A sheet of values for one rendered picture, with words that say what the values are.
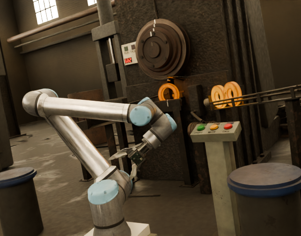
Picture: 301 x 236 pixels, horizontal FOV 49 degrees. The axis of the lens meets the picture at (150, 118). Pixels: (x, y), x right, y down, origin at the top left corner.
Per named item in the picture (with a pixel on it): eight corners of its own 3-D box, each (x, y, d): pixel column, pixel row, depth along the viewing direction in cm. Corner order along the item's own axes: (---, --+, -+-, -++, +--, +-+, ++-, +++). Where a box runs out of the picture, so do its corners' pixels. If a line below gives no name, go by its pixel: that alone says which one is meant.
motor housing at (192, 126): (203, 188, 255) (193, 121, 249) (230, 189, 243) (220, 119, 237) (195, 194, 245) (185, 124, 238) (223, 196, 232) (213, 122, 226)
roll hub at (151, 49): (145, 70, 264) (139, 35, 261) (175, 64, 248) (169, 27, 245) (141, 70, 260) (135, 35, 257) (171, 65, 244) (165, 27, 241)
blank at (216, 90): (213, 86, 231) (209, 87, 229) (225, 83, 216) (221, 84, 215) (217, 108, 231) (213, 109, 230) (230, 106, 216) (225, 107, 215)
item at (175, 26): (144, 82, 279) (135, 26, 274) (194, 74, 252) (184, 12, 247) (140, 83, 274) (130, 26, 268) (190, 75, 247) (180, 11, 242)
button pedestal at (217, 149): (215, 228, 188) (199, 122, 181) (256, 233, 175) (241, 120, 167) (203, 241, 175) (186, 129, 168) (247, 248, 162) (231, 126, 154)
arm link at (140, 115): (11, 92, 155) (150, 105, 143) (25, 89, 167) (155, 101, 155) (11, 116, 158) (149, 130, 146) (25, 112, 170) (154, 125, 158)
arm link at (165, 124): (164, 112, 169) (177, 126, 169) (147, 129, 168) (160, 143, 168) (166, 111, 160) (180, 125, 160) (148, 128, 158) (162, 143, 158)
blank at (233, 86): (225, 83, 216) (221, 84, 215) (239, 79, 201) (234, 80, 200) (230, 106, 216) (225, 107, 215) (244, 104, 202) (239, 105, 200)
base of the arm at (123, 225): (115, 251, 148) (112, 231, 147) (84, 245, 158) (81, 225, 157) (138, 230, 164) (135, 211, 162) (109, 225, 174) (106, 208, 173)
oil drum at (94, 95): (93, 138, 598) (84, 90, 587) (118, 137, 564) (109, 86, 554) (69, 147, 549) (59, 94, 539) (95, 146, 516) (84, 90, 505)
